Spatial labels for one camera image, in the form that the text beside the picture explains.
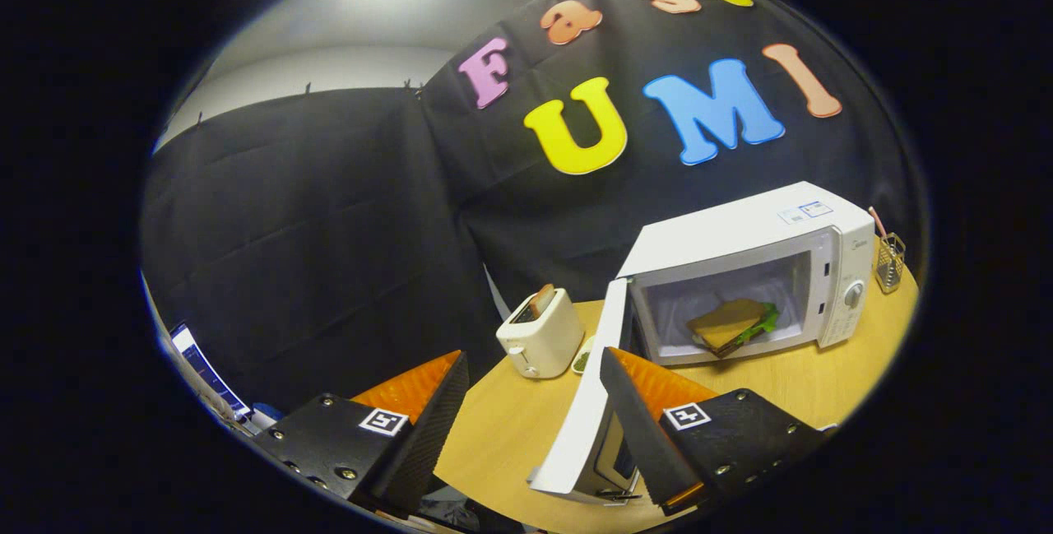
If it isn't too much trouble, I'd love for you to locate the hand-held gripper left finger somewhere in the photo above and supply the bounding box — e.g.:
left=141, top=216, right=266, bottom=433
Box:
left=251, top=351, right=470, bottom=518

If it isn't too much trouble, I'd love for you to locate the blue and white object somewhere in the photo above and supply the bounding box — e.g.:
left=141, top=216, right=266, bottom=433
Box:
left=169, top=323, right=252, bottom=424

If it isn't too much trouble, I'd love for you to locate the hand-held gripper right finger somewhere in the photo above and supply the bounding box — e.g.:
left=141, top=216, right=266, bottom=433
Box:
left=600, top=346, right=836, bottom=517

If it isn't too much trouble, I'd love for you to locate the wire mesh holder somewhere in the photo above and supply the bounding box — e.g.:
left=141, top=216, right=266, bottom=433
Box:
left=874, top=233, right=907, bottom=295

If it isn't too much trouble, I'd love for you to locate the cream toaster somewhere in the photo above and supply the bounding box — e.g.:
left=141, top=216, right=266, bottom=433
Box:
left=496, top=287, right=586, bottom=379

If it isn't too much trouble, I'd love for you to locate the white microwave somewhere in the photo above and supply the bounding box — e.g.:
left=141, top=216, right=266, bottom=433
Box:
left=528, top=181, right=876, bottom=506

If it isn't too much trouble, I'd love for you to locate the toast sandwich with lettuce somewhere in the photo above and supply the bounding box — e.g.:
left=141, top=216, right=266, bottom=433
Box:
left=687, top=298, right=780, bottom=359

